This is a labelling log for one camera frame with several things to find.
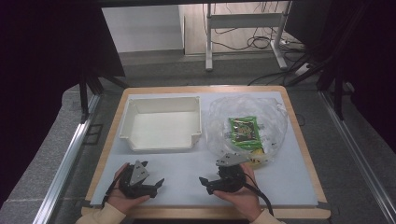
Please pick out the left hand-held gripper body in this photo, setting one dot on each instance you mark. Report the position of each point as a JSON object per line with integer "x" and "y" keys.
{"x": 137, "y": 179}

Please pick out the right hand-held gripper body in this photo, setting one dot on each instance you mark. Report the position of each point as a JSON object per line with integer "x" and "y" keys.
{"x": 230, "y": 179}

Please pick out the white plastic bin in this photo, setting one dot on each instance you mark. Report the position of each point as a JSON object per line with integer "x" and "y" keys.
{"x": 162, "y": 127}

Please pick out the green snack packet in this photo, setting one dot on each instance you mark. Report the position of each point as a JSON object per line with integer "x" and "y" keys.
{"x": 246, "y": 132}

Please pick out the clear plastic bag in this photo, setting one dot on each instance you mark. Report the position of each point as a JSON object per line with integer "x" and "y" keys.
{"x": 272, "y": 123}

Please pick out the person's right hand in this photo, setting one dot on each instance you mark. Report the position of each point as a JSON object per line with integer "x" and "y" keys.
{"x": 246, "y": 202}

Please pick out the person's left hand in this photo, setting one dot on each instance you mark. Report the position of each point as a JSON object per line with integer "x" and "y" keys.
{"x": 120, "y": 202}

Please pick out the yellow snack packet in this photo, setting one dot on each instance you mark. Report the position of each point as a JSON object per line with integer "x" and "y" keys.
{"x": 258, "y": 157}

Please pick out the black metal stand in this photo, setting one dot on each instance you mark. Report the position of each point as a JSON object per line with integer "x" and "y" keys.
{"x": 83, "y": 96}
{"x": 337, "y": 93}

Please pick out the white power strip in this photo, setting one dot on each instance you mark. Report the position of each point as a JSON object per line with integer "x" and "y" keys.
{"x": 302, "y": 70}

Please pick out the black curtain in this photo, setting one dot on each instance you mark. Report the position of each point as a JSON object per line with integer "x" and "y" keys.
{"x": 40, "y": 77}
{"x": 378, "y": 71}

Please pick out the aluminium rail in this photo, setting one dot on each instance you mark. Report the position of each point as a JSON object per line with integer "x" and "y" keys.
{"x": 358, "y": 155}
{"x": 67, "y": 158}

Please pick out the white metal desk frame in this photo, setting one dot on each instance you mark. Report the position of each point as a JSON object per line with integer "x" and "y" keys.
{"x": 243, "y": 21}

